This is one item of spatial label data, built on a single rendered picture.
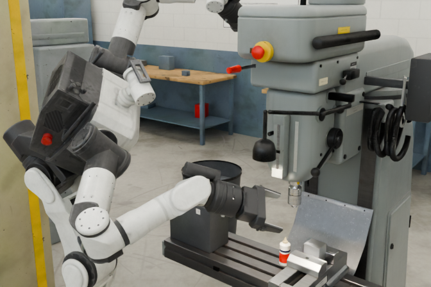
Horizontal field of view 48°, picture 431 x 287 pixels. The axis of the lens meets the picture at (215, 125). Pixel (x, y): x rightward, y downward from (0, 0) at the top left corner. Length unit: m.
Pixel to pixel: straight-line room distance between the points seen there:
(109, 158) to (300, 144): 0.61
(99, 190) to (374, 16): 5.06
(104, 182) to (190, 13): 6.28
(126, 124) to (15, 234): 1.73
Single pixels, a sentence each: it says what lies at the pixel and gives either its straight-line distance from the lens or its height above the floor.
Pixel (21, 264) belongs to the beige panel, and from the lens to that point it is 3.19.
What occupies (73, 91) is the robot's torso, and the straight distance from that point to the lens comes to 1.45.
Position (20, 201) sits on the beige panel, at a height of 0.78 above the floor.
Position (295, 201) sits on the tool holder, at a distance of 1.74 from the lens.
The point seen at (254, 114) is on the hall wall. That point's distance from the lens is 6.90.
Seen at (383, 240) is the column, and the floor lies 0.95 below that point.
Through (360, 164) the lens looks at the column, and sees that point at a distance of 2.02.
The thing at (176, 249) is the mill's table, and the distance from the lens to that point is 2.06.
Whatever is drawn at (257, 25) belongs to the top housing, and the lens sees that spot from 1.45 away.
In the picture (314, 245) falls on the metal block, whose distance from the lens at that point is 1.77.
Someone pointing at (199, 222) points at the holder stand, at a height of 1.05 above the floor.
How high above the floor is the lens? 1.91
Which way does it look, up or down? 15 degrees down
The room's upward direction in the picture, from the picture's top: straight up
